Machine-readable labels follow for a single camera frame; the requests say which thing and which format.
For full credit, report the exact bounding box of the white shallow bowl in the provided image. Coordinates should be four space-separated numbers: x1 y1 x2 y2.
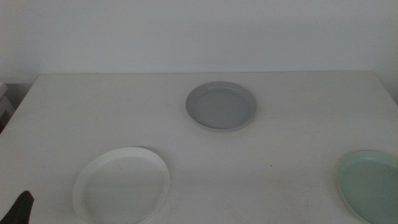
72 146 171 224

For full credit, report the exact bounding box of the grey shallow bowl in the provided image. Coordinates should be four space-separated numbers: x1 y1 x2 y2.
185 81 257 133

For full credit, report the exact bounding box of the mint green shallow bowl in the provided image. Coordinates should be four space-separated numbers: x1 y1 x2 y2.
336 150 398 224

